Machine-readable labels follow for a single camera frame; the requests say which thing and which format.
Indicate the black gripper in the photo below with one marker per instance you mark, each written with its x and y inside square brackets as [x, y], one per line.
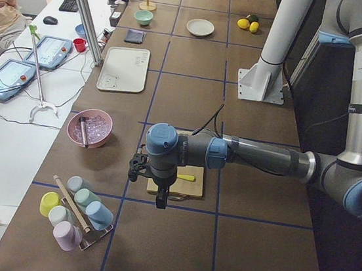
[162, 183]

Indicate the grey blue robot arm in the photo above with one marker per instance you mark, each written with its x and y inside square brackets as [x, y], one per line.
[340, 177]

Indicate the white bear tray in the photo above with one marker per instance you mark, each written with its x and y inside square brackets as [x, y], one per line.
[124, 70]

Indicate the yellow plastic knife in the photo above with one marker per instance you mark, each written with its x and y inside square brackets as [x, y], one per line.
[190, 178]

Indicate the wooden cutting board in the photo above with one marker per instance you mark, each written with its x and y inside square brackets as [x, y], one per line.
[182, 189]

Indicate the white cup rack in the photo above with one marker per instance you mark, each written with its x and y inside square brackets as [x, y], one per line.
[89, 235]

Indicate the green cup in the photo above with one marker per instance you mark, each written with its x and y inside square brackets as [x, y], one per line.
[83, 197]

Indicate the wooden rack rod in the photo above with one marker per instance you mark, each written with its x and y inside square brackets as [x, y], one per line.
[71, 204]

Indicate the grey blue cup top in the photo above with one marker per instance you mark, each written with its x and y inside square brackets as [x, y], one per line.
[75, 183]

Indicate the pink bowl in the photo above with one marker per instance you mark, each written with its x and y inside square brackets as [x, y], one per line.
[99, 125]

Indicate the lilac cup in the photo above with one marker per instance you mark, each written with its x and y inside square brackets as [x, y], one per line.
[67, 235]

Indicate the white grey cup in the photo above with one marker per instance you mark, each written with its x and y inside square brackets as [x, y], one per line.
[59, 214]

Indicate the yellow cup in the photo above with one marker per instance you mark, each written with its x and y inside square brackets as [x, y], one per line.
[48, 201]

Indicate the grey folded cloth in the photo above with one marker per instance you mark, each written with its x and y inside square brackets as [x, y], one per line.
[135, 36]

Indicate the red cup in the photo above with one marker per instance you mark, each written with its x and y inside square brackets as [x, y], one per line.
[80, 44]

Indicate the beige plate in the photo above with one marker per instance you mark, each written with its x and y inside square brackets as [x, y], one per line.
[200, 27]

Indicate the green bowl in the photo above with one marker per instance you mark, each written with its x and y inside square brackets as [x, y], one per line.
[143, 17]

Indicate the far teach pendant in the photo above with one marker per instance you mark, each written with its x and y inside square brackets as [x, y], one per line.
[51, 51]

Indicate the teach pendant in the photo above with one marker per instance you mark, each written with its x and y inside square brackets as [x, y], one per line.
[15, 76]
[51, 51]

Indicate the blue bowl on desk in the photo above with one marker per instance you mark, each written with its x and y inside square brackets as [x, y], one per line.
[80, 31]

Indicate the wooden mug stand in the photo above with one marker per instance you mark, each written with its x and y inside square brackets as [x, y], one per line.
[147, 5]

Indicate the yellow lemon left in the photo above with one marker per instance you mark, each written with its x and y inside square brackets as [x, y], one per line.
[243, 24]

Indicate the yellow lemon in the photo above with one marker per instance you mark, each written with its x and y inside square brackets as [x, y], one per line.
[254, 26]
[243, 24]

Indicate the near teach pendant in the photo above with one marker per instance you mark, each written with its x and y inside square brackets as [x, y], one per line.
[15, 76]

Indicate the yellow lemon right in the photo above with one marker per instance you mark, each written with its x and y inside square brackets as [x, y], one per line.
[254, 26]

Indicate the black computer mouse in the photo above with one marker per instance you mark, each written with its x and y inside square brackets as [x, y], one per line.
[50, 20]

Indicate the grabber reach tool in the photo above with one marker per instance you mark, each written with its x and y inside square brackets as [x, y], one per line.
[42, 103]

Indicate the black keyboard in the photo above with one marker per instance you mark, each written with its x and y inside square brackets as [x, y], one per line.
[68, 6]

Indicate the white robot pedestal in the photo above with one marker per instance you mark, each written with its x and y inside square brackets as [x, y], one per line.
[263, 82]

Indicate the aluminium frame post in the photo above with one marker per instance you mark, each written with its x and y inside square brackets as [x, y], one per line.
[86, 18]

